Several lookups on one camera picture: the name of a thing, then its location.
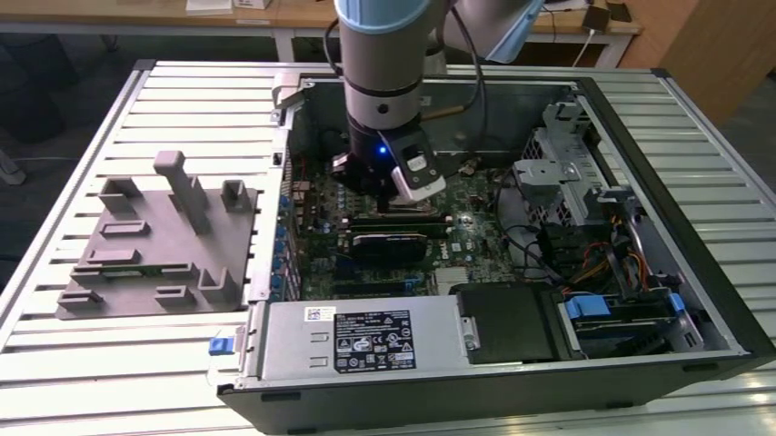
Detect metal socket cover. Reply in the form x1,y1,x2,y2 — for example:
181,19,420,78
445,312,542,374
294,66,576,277
370,198,441,215

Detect CPU socket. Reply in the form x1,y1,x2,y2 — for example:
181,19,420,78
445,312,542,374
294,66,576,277
366,194,442,219

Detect black RAM slot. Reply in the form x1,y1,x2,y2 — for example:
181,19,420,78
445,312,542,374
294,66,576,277
349,215,452,223
350,224,454,233
349,220,453,228
350,229,454,237

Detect black graphics card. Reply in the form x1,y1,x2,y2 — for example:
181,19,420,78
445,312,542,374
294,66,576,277
349,232,429,274

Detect green motherboard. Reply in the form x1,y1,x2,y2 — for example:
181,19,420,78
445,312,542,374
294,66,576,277
283,152,550,302

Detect black expansion slot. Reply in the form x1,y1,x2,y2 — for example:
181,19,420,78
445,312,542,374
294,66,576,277
334,282,406,295

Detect silver chipset heatsink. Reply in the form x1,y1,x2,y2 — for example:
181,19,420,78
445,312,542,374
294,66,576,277
434,266,473,292

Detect silver drive cage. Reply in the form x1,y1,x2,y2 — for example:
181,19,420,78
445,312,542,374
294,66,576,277
510,100,644,228

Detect grey parts rack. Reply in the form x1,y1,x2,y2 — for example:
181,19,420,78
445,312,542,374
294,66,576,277
54,149,263,322

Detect silver power supply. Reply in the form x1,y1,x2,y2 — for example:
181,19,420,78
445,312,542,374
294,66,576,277
253,294,481,382

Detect black plastic shroud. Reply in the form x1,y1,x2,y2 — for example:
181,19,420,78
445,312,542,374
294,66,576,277
454,282,575,365

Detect green RAM stick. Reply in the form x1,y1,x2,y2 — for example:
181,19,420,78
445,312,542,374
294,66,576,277
99,264,168,278

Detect black power adapter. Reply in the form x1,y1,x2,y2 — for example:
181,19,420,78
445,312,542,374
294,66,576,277
580,5,612,34

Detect wooden desk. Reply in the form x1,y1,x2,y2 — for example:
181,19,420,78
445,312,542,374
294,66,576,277
0,0,645,69

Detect black PC case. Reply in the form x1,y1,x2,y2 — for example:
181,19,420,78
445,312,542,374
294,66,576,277
215,66,776,436

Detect black disk drive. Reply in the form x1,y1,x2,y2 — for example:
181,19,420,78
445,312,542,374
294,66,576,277
572,315,677,360

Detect dark office chair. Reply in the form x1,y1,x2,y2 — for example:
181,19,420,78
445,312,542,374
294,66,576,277
0,34,82,146

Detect white stand foot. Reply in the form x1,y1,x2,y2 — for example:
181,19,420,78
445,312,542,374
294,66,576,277
0,149,27,186

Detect wooden cabinet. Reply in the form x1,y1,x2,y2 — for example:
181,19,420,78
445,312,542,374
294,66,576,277
621,0,776,126

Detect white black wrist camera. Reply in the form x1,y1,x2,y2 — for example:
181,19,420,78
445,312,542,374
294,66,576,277
390,131,449,202

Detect black cable copper fitting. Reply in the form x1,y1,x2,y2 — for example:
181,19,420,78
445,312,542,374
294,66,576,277
422,104,468,122

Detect black looped cable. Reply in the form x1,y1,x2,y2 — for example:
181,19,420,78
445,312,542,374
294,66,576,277
493,168,562,285

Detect black camera cable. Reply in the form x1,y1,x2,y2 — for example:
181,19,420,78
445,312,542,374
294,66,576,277
446,0,490,154

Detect orange yellow power wires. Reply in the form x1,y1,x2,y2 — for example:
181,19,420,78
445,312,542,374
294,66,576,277
567,216,645,294

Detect blue latch handle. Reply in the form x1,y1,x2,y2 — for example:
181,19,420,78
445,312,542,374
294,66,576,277
207,330,237,356

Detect white charging cable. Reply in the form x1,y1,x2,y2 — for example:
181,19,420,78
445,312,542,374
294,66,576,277
572,25,601,68

